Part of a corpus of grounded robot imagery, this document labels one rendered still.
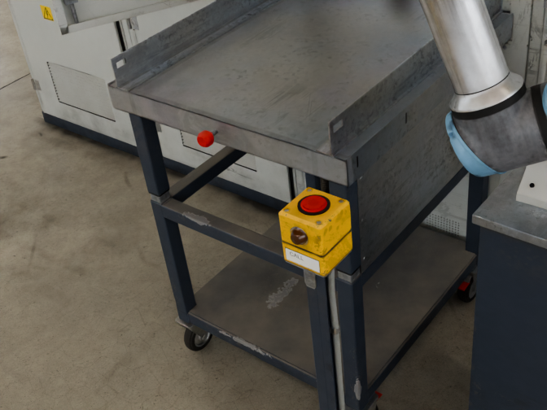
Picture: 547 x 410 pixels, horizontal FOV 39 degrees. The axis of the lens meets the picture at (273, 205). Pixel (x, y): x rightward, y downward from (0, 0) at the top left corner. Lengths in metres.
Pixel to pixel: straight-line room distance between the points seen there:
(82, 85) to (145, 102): 1.47
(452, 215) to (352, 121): 0.90
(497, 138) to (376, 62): 0.53
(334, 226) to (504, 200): 0.39
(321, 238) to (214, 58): 0.74
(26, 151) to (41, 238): 0.63
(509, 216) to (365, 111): 0.31
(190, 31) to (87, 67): 1.24
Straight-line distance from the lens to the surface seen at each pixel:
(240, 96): 1.60
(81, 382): 2.26
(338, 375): 1.43
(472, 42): 1.19
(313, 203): 1.17
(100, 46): 2.92
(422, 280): 2.12
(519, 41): 1.91
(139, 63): 1.75
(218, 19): 1.92
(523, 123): 1.22
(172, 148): 2.88
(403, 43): 1.76
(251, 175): 2.65
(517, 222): 1.39
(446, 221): 2.28
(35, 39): 3.24
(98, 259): 2.64
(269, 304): 2.08
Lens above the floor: 1.60
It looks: 36 degrees down
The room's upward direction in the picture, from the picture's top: 8 degrees counter-clockwise
